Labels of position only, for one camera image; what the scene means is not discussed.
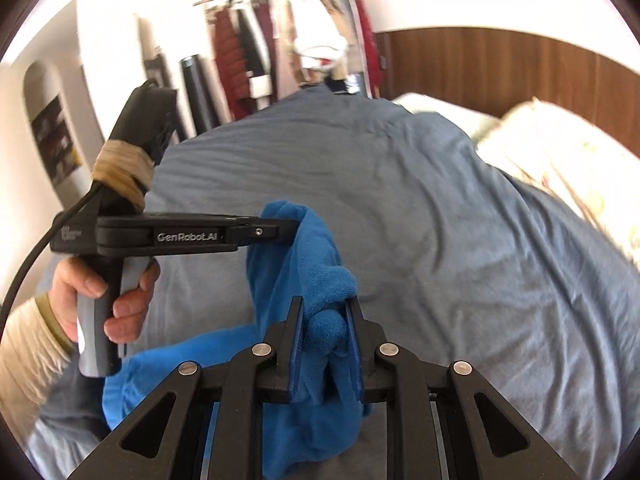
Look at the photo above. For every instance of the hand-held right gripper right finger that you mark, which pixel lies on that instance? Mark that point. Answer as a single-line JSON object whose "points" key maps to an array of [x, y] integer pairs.
{"points": [[356, 360]]}

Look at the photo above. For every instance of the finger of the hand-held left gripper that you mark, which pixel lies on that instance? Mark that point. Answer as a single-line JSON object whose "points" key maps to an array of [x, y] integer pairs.
{"points": [[270, 231]]}

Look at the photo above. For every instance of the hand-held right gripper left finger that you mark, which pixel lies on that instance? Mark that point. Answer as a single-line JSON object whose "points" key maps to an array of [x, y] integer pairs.
{"points": [[297, 350]]}

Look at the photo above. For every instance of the blue pants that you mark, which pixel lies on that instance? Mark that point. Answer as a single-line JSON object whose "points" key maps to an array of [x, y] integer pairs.
{"points": [[320, 280]]}

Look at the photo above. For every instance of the person's left forearm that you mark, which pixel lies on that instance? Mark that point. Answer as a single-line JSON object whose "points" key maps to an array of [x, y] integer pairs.
{"points": [[25, 360]]}

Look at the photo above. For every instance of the person's left hand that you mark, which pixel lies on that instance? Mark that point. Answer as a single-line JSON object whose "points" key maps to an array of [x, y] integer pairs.
{"points": [[70, 280]]}

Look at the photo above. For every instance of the grey-blue bed blanket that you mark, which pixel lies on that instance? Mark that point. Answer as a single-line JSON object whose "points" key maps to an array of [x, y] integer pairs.
{"points": [[400, 210]]}

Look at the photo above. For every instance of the black rolled mat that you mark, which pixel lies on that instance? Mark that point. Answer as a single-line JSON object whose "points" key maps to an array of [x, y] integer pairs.
{"points": [[197, 95]]}

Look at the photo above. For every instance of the grey rolled mat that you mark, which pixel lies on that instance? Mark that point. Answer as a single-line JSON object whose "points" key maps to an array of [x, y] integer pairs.
{"points": [[160, 72]]}

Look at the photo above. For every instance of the pink hanging garment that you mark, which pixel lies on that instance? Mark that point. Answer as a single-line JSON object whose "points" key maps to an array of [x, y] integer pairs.
{"points": [[285, 45]]}

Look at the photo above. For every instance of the black hanging garment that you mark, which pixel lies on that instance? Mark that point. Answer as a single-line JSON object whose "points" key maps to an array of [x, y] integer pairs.
{"points": [[252, 45]]}

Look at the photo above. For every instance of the white bed sheet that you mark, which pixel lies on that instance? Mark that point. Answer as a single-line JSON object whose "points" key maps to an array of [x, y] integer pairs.
{"points": [[435, 110]]}

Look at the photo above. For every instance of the white hanging garment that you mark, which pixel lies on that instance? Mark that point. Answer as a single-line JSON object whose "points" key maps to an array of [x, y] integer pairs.
{"points": [[315, 25]]}

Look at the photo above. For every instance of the red hanging garment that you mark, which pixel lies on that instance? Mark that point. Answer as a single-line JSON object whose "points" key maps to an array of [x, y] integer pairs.
{"points": [[367, 35]]}

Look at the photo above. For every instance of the cream floral pillow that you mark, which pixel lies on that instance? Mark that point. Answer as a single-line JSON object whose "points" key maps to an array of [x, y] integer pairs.
{"points": [[550, 150]]}

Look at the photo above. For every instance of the wall poster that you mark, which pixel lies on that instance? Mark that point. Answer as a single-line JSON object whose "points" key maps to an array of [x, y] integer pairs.
{"points": [[55, 140]]}

